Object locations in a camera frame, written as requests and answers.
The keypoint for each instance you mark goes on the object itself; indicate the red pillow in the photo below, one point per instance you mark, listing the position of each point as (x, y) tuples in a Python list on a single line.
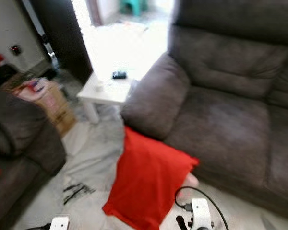
[(144, 182)]

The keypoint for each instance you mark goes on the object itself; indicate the grey-brown fabric sofa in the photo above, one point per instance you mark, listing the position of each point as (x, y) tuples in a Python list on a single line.
[(225, 124)]

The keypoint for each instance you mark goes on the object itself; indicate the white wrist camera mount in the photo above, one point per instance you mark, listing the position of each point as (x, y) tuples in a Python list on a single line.
[(201, 211), (60, 223)]

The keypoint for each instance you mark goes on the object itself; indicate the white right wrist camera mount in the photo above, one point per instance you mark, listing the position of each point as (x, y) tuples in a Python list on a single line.
[(201, 211)]

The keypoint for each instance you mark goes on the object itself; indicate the white side table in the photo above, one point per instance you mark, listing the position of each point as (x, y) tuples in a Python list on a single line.
[(108, 93)]

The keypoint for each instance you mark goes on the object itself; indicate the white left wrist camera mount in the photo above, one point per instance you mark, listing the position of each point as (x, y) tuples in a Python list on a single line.
[(60, 223)]

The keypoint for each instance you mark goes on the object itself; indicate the silver door frame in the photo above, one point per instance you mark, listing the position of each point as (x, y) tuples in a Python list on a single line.
[(41, 36)]

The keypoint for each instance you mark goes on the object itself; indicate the black handheld device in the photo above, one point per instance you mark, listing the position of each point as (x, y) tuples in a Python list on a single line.
[(119, 74)]

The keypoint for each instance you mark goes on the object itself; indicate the pink soft cushion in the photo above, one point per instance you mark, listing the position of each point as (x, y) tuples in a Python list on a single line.
[(193, 180)]

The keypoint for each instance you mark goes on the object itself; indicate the teal plastic stool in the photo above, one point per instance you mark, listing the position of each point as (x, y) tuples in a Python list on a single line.
[(132, 5)]

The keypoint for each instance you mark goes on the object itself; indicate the plain brown cardboard box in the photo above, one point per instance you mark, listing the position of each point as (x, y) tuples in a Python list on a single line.
[(60, 114)]

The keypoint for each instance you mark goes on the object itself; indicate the dark brown fabric sofa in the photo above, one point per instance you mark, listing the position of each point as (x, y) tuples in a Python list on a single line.
[(29, 191)]

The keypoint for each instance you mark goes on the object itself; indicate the cardboard box with red tape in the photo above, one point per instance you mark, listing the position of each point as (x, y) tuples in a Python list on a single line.
[(33, 88)]

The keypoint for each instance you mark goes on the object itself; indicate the dark curtain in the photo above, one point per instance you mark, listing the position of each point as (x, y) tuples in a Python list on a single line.
[(62, 38)]

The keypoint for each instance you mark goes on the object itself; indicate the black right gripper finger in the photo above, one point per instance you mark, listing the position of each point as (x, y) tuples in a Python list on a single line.
[(181, 222)]

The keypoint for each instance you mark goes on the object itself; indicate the white cup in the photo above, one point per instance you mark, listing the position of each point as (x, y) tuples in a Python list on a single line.
[(99, 86)]

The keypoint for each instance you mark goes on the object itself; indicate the dark wall socket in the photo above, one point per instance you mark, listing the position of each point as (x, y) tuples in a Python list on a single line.
[(15, 49)]

